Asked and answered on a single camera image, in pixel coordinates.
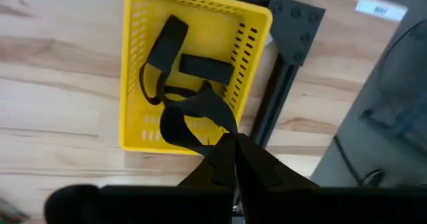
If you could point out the white paper label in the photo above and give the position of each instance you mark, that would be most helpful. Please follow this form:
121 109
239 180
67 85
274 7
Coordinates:
380 10

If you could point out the black fabric band loop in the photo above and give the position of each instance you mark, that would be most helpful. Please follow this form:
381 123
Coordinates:
207 110
207 69

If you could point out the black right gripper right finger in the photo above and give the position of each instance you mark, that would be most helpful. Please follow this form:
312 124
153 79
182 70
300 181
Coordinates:
263 170

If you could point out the black band with thin loop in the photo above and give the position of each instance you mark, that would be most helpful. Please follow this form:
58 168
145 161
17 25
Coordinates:
168 44

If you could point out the black table frame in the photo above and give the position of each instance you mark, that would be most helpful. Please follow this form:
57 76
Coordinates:
293 27

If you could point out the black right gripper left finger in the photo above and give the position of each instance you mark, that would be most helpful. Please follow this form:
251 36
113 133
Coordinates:
217 170

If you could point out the yellow plastic basket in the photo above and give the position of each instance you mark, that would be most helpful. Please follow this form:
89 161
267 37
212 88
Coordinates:
133 84

